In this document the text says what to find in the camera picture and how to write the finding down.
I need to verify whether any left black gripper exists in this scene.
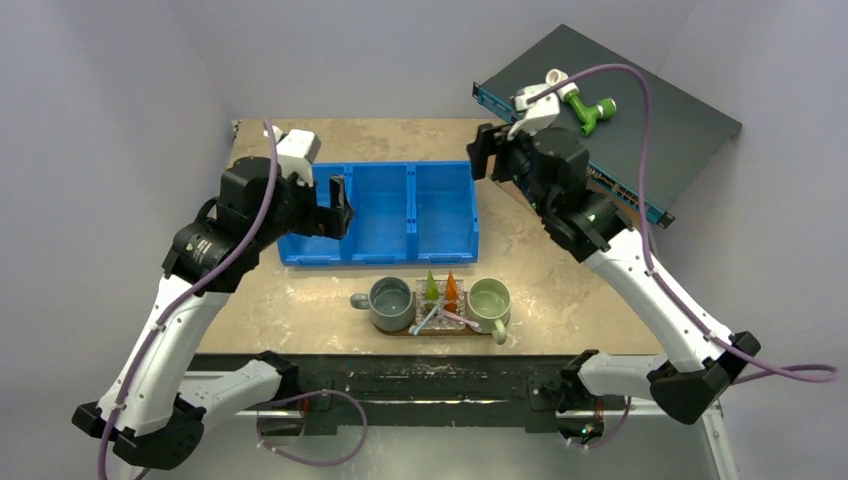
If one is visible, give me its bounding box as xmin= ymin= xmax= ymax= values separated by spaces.
xmin=253 ymin=167 xmax=353 ymax=250

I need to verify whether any blue plastic bin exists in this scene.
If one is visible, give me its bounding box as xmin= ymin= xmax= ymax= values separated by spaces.
xmin=277 ymin=161 xmax=480 ymax=268

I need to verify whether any grey ceramic mug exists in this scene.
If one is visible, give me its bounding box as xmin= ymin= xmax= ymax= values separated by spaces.
xmin=350 ymin=277 xmax=416 ymax=333

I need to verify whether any green toothpaste tube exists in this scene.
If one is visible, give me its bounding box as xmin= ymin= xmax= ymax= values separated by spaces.
xmin=424 ymin=270 xmax=441 ymax=312

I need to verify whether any clear acrylic holder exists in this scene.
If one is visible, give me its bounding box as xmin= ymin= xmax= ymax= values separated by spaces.
xmin=412 ymin=278 xmax=466 ymax=335

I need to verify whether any orange toothpaste tube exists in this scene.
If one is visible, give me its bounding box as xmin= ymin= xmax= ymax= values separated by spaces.
xmin=443 ymin=271 xmax=460 ymax=314

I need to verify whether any pale green ceramic mug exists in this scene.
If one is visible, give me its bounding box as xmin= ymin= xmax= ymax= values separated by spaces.
xmin=466 ymin=278 xmax=512 ymax=345

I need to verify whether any brown oval wooden tray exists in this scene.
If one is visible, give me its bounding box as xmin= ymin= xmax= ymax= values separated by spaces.
xmin=374 ymin=323 xmax=482 ymax=337

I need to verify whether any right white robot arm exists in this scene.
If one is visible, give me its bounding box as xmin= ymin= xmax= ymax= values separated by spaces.
xmin=467 ymin=123 xmax=761 ymax=425

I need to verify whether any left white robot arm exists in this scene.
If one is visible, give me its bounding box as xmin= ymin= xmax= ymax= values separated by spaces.
xmin=72 ymin=157 xmax=354 ymax=474

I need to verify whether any green white pipe fitting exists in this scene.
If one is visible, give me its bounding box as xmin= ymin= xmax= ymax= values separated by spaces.
xmin=555 ymin=82 xmax=617 ymax=137

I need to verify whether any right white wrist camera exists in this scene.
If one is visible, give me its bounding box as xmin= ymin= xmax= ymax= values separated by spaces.
xmin=507 ymin=84 xmax=560 ymax=141

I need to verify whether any black aluminium base frame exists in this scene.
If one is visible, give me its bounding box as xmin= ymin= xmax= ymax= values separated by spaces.
xmin=165 ymin=354 xmax=723 ymax=439

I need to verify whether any dark network switch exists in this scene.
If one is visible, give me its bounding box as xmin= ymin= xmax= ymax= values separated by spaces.
xmin=472 ymin=25 xmax=742 ymax=228

